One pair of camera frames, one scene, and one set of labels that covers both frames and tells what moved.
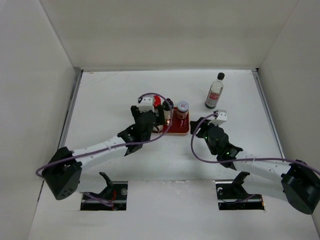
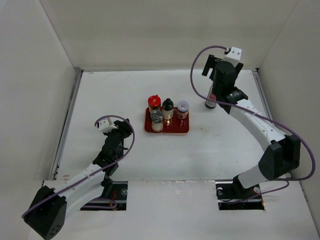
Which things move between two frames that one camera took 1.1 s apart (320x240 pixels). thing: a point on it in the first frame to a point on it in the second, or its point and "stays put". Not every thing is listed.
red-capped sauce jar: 156,100 stays put
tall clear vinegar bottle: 215,92 stays put
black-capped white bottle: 167,105 stays put
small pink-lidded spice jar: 182,109 stays put
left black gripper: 159,119 to 123,127
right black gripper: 203,126 to 210,64
